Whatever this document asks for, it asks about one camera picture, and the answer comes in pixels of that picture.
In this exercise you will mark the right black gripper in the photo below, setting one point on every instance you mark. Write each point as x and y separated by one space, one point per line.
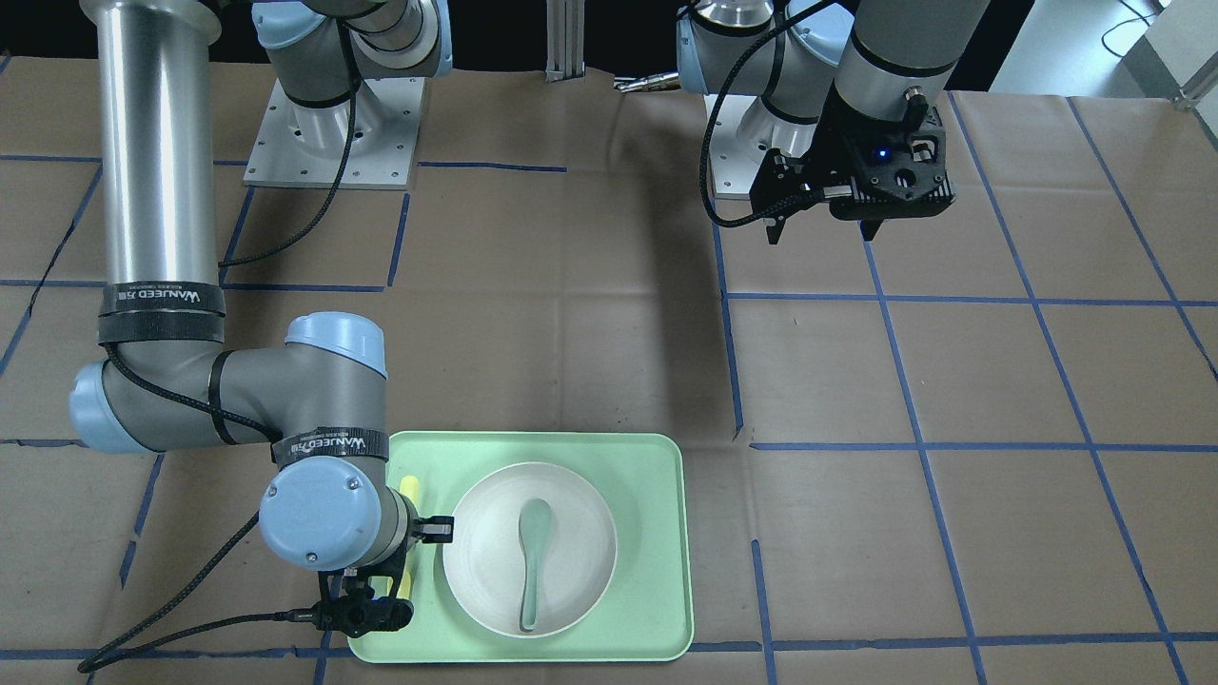
437 526

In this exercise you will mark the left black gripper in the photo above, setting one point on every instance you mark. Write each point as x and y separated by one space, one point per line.
826 143

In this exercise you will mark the yellow plastic fork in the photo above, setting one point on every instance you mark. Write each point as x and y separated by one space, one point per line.
409 488

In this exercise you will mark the light green spoon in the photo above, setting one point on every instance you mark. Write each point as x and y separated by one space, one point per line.
535 526

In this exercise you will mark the cream round plate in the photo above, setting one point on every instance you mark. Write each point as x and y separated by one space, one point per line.
483 565

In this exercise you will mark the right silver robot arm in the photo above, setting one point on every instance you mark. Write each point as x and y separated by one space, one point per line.
167 382

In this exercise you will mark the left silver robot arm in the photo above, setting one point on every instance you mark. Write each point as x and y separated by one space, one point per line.
791 54

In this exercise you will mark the brown paper table cover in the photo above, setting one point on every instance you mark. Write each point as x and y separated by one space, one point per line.
980 448

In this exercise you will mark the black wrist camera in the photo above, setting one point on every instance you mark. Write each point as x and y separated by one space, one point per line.
361 604

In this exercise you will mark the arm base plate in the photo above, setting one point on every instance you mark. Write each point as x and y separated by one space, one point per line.
301 148
745 130

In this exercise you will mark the aluminium frame post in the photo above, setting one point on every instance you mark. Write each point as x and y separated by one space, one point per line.
564 36

